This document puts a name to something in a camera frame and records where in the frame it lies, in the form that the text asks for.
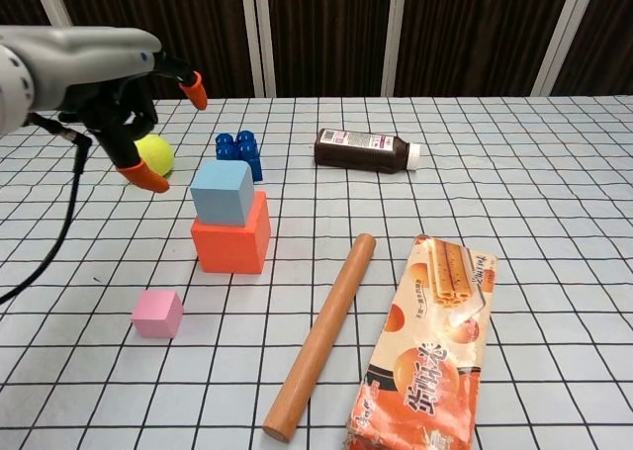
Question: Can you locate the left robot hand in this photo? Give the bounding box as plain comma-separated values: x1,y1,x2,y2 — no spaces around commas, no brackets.
29,24,209,194

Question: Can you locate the medium light blue foam cube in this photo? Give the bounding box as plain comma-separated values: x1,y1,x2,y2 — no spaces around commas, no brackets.
189,159,255,227

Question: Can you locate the small pink foam cube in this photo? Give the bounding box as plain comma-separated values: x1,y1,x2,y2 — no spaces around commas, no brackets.
131,289,185,340

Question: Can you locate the yellow tennis ball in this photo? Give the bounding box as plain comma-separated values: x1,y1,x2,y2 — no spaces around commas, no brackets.
134,134,175,178

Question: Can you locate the blue studded toy brick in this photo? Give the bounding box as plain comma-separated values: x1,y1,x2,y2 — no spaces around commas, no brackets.
215,130,264,182

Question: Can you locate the large orange foam cube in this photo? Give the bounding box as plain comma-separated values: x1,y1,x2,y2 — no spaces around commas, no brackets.
190,190,272,276

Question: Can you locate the brown bottle white cap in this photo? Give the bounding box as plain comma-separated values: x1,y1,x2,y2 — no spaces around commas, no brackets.
313,127,422,175

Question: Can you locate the wooden rolling pin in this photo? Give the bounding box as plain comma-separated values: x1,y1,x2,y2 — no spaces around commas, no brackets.
261,232,378,444

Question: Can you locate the orange snack package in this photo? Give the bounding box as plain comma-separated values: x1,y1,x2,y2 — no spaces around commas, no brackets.
343,233,499,450

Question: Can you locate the checkered light blue tablecloth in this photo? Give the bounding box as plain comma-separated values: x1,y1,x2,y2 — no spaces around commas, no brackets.
0,93,633,450

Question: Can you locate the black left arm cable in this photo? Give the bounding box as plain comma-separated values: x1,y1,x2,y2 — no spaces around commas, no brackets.
0,113,94,307

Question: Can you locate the white double screen frame post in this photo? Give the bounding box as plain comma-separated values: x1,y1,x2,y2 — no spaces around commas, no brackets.
239,0,277,99

